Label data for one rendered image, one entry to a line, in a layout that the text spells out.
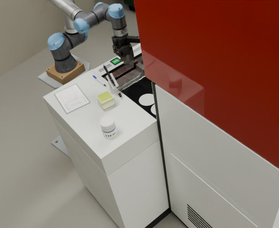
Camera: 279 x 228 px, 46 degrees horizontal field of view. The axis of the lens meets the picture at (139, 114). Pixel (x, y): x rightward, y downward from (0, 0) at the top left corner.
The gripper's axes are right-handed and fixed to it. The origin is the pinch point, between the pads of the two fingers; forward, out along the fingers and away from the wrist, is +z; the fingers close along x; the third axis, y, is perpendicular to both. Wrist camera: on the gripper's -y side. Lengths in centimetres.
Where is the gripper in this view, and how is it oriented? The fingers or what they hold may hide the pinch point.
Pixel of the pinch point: (130, 62)
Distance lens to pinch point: 190.0
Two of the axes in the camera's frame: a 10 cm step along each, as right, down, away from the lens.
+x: 5.7, 5.2, -6.4
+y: -8.1, 4.9, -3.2
